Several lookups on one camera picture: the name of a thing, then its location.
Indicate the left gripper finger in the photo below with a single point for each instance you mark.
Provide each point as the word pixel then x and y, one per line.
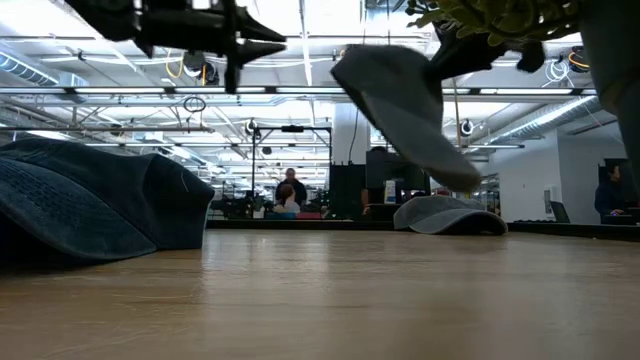
pixel 255 30
pixel 255 52

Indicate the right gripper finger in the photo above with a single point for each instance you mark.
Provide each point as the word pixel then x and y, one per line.
pixel 452 60

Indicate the grey baseball cap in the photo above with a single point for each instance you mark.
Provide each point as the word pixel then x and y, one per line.
pixel 445 215
pixel 400 100

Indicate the blue denim baseball cap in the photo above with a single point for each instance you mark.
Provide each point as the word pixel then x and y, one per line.
pixel 100 200

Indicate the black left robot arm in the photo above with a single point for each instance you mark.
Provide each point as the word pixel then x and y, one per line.
pixel 105 17

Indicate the artificial green potted plant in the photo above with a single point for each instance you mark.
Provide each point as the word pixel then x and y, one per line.
pixel 615 50

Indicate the person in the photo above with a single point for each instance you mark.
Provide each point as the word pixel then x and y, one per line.
pixel 297 187
pixel 286 202
pixel 607 197

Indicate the white bottle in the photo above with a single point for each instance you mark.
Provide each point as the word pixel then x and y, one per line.
pixel 390 192

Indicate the black monitor cabinet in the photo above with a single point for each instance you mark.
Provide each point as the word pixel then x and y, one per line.
pixel 345 190

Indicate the dark laptop screen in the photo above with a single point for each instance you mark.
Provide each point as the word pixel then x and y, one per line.
pixel 560 212

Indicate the silver ventilation duct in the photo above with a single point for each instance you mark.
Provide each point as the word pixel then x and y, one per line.
pixel 550 117

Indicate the black metal rig frame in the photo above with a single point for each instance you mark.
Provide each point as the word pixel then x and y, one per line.
pixel 253 170

